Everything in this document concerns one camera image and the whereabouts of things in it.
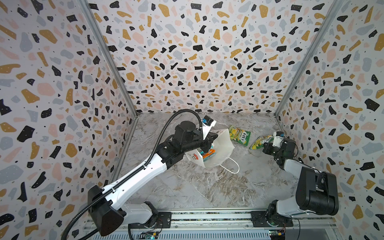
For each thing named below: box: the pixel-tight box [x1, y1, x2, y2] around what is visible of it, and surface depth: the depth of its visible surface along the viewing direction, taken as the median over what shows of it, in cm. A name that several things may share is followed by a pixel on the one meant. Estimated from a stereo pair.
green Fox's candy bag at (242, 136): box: [229, 125, 251, 146], surface depth 108 cm
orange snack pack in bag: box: [203, 149, 216, 159], surface depth 89 cm
